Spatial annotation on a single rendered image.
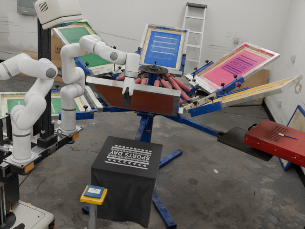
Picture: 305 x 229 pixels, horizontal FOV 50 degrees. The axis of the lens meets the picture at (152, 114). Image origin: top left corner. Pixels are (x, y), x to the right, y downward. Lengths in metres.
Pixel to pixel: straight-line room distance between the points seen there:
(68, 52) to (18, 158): 0.68
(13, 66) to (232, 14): 5.22
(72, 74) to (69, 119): 0.31
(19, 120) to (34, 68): 0.28
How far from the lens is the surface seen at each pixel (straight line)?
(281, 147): 2.66
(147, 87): 2.00
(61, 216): 3.34
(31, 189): 3.70
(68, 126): 2.27
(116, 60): 1.82
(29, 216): 2.94
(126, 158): 2.38
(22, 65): 1.71
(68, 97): 2.18
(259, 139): 2.69
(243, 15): 6.56
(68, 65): 2.13
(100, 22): 6.77
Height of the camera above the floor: 2.19
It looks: 23 degrees down
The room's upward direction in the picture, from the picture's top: 7 degrees clockwise
